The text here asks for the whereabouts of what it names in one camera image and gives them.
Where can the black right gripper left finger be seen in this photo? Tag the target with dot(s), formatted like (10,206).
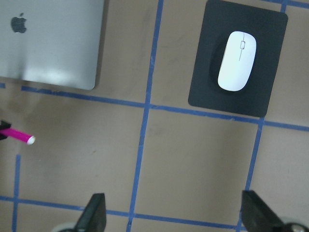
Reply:
(93,218)

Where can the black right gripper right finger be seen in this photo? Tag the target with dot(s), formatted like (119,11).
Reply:
(257,216)

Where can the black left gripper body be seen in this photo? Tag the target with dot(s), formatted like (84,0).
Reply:
(3,126)

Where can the pink highlighter pen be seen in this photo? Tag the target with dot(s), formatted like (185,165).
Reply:
(21,136)

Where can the white computer mouse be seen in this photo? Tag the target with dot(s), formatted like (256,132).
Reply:
(237,62)

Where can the black mousepad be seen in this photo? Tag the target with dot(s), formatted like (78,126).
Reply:
(221,18)

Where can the silver laptop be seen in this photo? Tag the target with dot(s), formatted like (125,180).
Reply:
(51,41)

